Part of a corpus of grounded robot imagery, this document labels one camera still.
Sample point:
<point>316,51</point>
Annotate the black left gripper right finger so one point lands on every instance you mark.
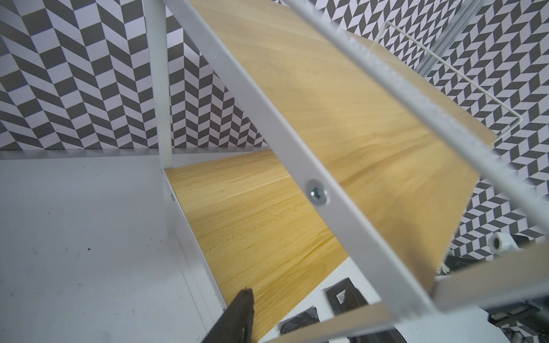
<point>388,336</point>

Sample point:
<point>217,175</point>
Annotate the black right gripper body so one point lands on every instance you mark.
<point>530,313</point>

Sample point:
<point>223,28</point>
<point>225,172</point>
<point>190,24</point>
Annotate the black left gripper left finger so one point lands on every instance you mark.
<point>236,323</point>

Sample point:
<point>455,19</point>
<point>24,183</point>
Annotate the black tea bag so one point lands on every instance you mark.
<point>299,321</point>
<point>344,297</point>

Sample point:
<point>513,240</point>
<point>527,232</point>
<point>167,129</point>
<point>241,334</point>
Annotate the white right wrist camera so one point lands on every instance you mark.
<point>502,243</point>

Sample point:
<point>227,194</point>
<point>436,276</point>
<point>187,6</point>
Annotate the wooden shelf white frame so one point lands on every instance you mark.
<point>368,173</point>

